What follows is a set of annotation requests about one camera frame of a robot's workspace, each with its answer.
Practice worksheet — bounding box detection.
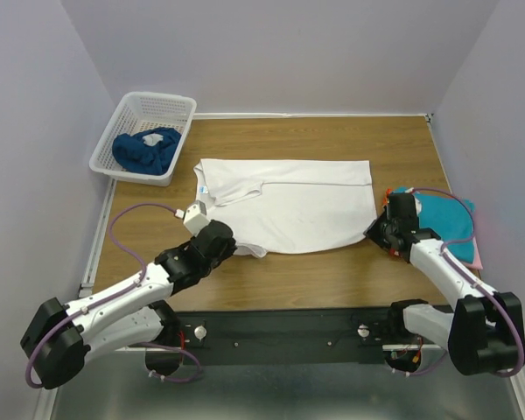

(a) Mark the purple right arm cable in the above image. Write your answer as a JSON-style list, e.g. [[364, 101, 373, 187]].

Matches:
[[391, 187, 525, 378]]

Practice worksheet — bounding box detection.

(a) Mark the white skirting strip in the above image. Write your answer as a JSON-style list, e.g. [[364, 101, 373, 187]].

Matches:
[[193, 112, 427, 120]]

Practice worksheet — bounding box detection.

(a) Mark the dark blue t shirt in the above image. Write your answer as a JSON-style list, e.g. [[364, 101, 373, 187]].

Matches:
[[111, 127, 181, 176]]

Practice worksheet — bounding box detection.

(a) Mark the orange folded t shirt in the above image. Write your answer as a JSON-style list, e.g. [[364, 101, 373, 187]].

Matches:
[[381, 188, 394, 207]]

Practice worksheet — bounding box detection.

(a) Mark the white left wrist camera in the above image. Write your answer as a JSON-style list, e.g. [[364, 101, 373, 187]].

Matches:
[[174, 200, 210, 236]]

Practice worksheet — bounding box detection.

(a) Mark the teal folded t shirt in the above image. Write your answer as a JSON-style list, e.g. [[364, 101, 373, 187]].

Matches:
[[414, 192, 466, 257]]

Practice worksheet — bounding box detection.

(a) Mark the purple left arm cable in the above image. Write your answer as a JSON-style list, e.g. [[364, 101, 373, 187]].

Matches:
[[24, 201, 205, 390]]

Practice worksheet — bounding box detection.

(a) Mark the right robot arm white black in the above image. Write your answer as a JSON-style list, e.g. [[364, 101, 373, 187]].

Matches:
[[365, 191, 525, 377]]

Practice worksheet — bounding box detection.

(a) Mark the white t shirt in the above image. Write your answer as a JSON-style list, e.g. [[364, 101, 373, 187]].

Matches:
[[193, 158, 376, 258]]

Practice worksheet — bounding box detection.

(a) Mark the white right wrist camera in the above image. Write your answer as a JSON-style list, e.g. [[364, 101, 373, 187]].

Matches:
[[414, 197, 423, 216]]

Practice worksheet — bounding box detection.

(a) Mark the white plastic laundry basket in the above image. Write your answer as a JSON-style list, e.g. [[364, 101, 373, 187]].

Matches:
[[89, 92, 197, 186]]

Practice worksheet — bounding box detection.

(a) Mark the pink folded t shirt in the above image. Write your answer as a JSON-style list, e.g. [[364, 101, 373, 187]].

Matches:
[[451, 212, 483, 270]]

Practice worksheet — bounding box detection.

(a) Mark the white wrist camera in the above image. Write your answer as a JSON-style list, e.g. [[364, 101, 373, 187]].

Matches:
[[174, 200, 210, 236], [414, 197, 423, 216]]

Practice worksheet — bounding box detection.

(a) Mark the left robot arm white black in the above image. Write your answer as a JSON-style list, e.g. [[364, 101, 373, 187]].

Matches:
[[20, 220, 235, 389]]

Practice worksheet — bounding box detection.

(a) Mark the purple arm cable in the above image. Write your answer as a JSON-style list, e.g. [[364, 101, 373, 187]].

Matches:
[[24, 201, 205, 390], [391, 187, 525, 378]]

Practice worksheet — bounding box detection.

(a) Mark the aluminium side rail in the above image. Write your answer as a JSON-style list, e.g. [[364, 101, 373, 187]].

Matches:
[[78, 179, 116, 298]]

